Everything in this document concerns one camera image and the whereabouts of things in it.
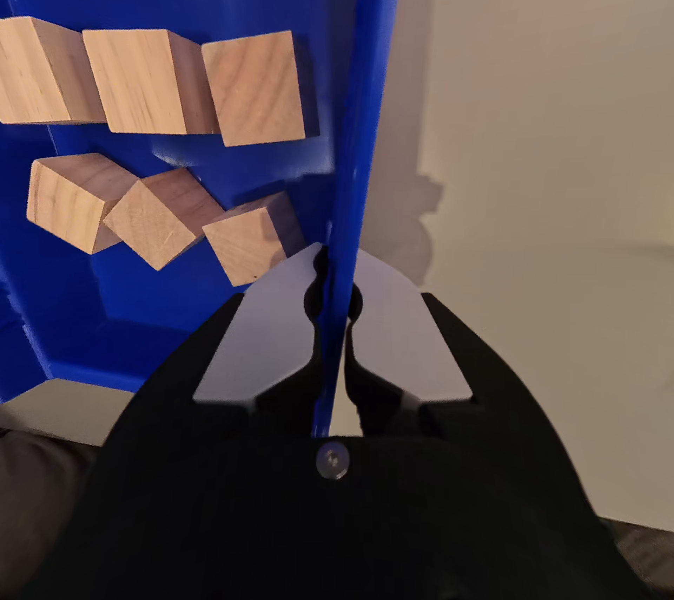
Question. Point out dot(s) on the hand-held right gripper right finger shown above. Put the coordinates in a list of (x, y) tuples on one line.
[(405, 342)]

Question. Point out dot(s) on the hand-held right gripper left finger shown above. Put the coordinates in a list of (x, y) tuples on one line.
[(263, 342)]

